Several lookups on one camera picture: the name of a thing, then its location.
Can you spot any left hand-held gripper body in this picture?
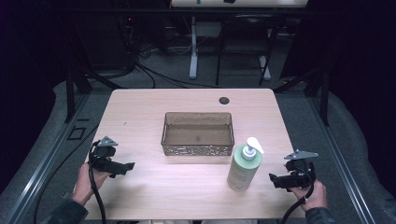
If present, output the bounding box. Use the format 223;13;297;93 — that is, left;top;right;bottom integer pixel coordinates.
89;135;125;175

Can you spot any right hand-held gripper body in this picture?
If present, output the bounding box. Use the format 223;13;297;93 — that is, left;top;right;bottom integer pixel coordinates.
283;148;319;189

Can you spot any green pump soap bottle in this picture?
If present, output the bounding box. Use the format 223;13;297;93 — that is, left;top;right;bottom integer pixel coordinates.
226;136;265;192

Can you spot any brown translucent plastic basket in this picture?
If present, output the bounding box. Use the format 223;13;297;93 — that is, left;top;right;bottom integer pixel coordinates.
160;111;235;157

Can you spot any person's right hand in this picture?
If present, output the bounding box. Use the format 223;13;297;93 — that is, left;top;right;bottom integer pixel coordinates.
289;179;329;213

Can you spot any person's left hand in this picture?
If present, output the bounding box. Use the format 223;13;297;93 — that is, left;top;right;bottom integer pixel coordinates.
72;161;110;207

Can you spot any black tape square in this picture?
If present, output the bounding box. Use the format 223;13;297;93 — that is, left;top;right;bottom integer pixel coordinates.
66;125;88;141

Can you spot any black metal stand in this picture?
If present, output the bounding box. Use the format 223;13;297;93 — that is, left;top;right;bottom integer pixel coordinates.
273;66;331;127
64;66;125;124

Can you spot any black chair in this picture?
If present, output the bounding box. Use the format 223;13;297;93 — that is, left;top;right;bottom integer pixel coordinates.
215;13;283;87

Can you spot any white background desk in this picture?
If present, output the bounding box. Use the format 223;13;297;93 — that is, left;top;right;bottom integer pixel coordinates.
170;0;309;81

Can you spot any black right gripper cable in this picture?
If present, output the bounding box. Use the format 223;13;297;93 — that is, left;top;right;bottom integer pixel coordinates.
277;167;316;224

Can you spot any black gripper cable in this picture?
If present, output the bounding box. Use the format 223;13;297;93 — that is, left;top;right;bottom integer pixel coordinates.
88;140;108;224
277;167;316;224

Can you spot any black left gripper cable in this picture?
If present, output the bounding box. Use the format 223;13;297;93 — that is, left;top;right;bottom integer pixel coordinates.
88;140;108;224

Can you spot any aluminium floor rail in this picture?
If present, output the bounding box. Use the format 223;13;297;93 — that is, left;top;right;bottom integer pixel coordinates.
6;92;92;224
306;96;378;224

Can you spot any black floor cable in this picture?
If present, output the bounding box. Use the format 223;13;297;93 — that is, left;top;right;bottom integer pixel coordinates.
33;124;101;224

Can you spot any tangle of floor cables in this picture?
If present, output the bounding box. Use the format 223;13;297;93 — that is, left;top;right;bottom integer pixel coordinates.
118;17;220;90

